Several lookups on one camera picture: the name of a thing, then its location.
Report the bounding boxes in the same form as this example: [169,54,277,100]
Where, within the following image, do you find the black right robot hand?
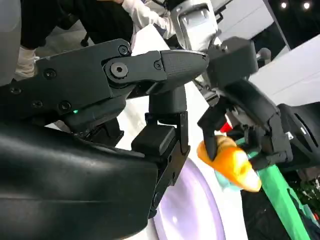
[0,38,210,240]

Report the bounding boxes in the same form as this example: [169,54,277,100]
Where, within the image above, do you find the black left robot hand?
[197,79,295,171]

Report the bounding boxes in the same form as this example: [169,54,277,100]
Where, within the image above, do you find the orange and white bread roll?
[196,134,262,193]

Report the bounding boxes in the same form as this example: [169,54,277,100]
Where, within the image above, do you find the pale green mug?
[214,171,242,192]

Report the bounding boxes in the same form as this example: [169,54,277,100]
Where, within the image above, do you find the green cloth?
[236,138,311,240]

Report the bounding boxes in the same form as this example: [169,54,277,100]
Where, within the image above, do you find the green potted plant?
[298,178,320,218]

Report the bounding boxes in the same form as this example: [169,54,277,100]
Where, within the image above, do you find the lilac plate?
[152,159,227,240]

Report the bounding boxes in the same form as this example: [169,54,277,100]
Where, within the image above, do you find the person's hand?
[14,46,37,79]

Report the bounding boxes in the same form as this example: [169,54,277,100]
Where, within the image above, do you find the person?
[121,0,177,41]
[19,0,133,50]

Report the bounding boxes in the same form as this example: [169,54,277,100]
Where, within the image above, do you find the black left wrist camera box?
[206,36,259,88]

